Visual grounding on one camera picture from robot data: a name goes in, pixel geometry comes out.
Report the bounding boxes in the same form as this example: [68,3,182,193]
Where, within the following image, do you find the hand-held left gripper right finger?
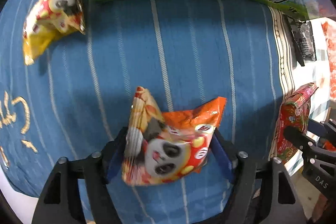
[211,129,307,224]

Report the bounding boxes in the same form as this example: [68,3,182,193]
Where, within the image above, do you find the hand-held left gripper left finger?
[38,127,130,224]

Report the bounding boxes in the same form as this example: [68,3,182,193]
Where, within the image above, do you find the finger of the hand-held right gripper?
[283,125,323,155]

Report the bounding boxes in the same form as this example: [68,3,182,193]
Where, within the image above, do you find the red snack bag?
[273,83,319,163]

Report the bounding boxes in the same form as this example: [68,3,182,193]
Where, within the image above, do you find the orange panda snack bag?
[121,86,227,186]

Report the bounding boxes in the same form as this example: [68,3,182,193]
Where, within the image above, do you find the blue striped cloth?
[0,0,292,224]

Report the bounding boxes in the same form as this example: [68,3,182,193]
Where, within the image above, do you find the black snack packet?
[285,15,316,67]

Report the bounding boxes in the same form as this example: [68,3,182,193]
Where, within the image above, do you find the yellow panda snack bag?
[22,0,86,66]

